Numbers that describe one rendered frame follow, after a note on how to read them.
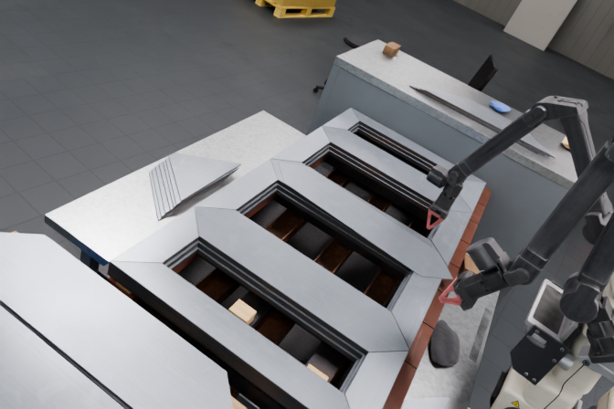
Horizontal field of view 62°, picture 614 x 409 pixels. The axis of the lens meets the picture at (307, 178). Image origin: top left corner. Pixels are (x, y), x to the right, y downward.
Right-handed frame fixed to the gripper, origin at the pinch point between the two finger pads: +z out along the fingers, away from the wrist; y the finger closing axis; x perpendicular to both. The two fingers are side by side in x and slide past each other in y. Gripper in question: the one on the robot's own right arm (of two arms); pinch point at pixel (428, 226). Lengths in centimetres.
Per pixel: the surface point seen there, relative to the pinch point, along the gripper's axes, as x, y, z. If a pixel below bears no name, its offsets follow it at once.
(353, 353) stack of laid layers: 0, 68, 19
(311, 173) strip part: -46.8, 10.3, 2.8
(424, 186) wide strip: -9.9, -25.9, -5.9
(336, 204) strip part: -31.2, 19.0, 4.7
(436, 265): 8.3, 18.9, 4.3
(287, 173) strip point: -53, 18, 5
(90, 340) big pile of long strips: -49, 109, 27
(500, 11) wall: -99, -1047, -177
